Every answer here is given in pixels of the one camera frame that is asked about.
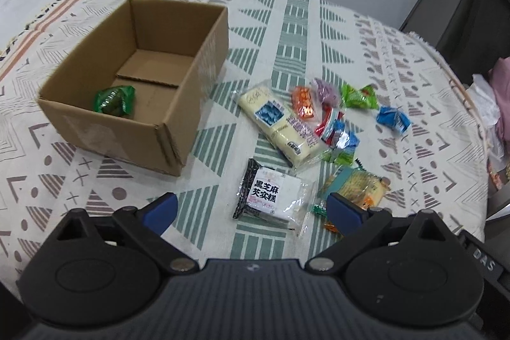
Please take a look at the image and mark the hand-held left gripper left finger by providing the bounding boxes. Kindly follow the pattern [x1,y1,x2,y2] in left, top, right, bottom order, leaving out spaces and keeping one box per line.
[50,192,200,277]

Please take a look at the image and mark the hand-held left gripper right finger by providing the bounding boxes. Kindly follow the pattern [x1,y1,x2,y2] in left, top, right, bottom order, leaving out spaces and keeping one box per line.
[305,192,459,275]

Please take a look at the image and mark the brown cardboard box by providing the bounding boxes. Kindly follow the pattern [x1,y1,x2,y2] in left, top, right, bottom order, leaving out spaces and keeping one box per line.
[37,0,230,177]

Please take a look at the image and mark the small orange green candy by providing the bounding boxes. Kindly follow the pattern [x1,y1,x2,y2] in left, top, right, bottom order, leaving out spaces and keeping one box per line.
[312,205,341,234]

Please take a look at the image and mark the yellow cracker packet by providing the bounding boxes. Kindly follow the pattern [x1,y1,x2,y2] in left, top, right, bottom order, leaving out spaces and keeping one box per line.
[319,167,391,211]

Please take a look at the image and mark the blue and silver snack packet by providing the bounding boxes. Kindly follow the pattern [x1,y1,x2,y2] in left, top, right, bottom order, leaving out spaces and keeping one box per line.
[323,120,361,165]

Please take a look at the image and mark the black and white cake packet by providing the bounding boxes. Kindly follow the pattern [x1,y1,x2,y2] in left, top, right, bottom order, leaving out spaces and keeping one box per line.
[233,158,315,235]

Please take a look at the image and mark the red striped snack packet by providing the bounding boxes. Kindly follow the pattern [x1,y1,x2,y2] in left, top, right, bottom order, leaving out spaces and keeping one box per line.
[315,103,343,143]

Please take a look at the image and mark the long cream snack packet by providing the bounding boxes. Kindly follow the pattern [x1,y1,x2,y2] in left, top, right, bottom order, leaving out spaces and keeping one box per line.
[238,83,331,169]

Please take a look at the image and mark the orange snack packet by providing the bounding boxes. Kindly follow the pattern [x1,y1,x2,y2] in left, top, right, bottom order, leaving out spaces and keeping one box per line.
[291,85,319,121]

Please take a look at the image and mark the light green snack packet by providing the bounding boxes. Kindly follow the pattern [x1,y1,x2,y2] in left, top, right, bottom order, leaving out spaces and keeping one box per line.
[340,83,379,110]

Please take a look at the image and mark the dark green snack packet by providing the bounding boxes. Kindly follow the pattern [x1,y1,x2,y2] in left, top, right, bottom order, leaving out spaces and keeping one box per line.
[93,85,136,118]

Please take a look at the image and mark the purple snack packet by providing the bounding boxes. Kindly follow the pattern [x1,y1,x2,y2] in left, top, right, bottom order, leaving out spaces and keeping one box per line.
[313,78,343,105]

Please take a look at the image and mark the pink cloth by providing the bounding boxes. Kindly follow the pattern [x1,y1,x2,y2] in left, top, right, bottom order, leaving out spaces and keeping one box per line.
[494,57,510,141]

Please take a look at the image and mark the patterned blanket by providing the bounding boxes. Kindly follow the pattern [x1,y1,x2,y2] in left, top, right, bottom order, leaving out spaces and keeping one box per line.
[0,0,489,285]

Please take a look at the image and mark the white bed sheet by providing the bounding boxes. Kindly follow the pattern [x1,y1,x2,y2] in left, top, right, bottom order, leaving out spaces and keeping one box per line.
[0,0,92,50]

